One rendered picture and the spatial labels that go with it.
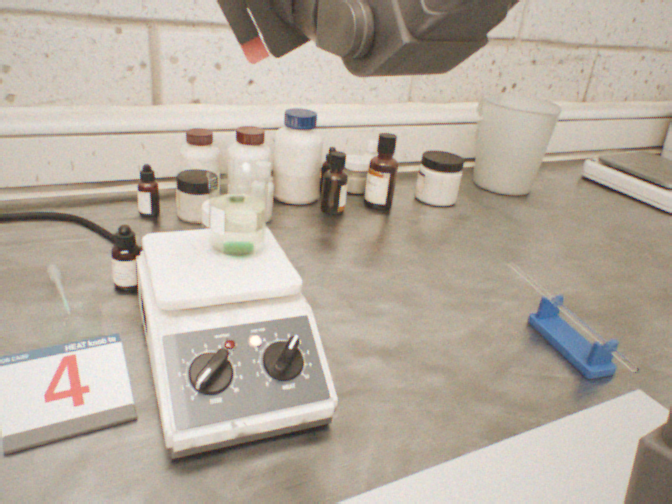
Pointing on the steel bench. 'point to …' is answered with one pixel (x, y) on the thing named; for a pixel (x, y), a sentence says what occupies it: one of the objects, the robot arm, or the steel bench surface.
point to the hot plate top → (213, 272)
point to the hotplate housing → (322, 414)
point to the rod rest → (572, 341)
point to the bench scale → (634, 176)
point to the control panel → (242, 372)
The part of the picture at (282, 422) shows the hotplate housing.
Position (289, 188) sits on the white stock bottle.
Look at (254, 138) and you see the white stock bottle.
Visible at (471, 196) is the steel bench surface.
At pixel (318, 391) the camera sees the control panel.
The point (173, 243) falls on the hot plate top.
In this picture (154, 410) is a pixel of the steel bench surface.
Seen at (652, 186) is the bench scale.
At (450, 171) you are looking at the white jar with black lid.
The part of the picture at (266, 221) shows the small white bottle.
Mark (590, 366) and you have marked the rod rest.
